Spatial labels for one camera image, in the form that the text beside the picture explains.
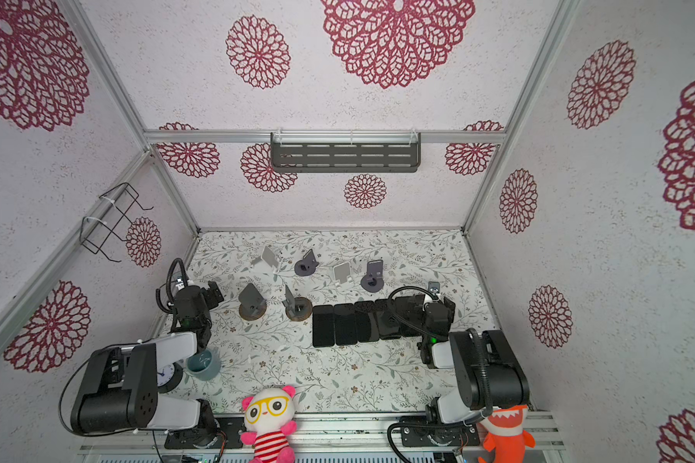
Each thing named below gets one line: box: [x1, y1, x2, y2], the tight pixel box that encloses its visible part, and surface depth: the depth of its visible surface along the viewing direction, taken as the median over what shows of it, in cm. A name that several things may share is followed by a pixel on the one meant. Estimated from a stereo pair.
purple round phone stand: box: [360, 259, 385, 294], surface depth 102 cm
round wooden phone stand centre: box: [284, 297, 313, 322], surface depth 97 cm
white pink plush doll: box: [241, 385, 299, 463], surface depth 71 cm
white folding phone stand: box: [333, 261, 353, 287], surface depth 100 cm
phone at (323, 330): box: [311, 304, 335, 348], surface depth 96 cm
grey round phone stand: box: [294, 248, 320, 277], surface depth 108 cm
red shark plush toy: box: [477, 404, 536, 463], surface depth 70 cm
